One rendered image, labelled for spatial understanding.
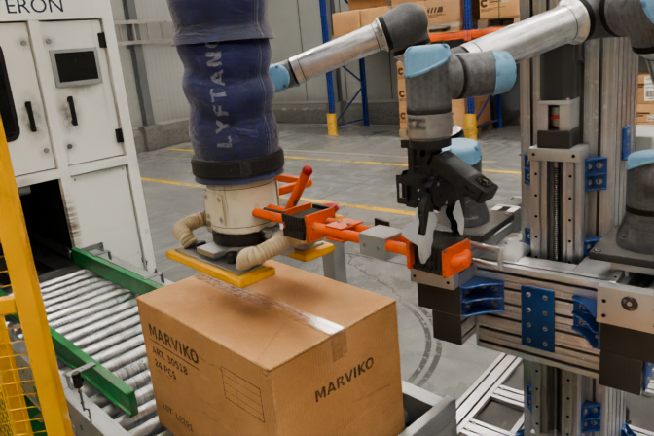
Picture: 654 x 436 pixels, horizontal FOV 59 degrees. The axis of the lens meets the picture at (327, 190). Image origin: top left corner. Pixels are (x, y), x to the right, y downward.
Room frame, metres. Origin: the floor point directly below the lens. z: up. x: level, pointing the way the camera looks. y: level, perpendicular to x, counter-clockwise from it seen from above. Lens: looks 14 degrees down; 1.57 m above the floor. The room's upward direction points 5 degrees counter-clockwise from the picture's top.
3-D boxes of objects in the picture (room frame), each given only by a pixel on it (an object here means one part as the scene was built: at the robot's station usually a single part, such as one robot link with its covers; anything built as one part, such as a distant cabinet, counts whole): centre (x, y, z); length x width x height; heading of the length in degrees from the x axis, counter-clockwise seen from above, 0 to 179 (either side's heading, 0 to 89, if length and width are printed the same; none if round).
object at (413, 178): (0.98, -0.18, 1.34); 0.09 x 0.08 x 0.12; 41
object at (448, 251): (0.95, -0.18, 1.20); 0.08 x 0.07 x 0.05; 42
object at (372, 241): (1.06, -0.10, 1.19); 0.07 x 0.07 x 0.04; 42
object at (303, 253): (1.47, 0.14, 1.09); 0.34 x 0.10 x 0.05; 42
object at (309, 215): (1.22, 0.05, 1.20); 0.10 x 0.08 x 0.06; 132
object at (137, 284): (2.45, 0.82, 0.60); 1.60 x 0.10 x 0.09; 43
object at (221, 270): (1.34, 0.28, 1.10); 0.34 x 0.10 x 0.05; 42
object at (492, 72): (1.02, -0.27, 1.50); 0.11 x 0.11 x 0.08; 18
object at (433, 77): (0.97, -0.19, 1.50); 0.09 x 0.08 x 0.11; 108
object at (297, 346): (1.40, 0.20, 0.75); 0.60 x 0.40 x 0.40; 42
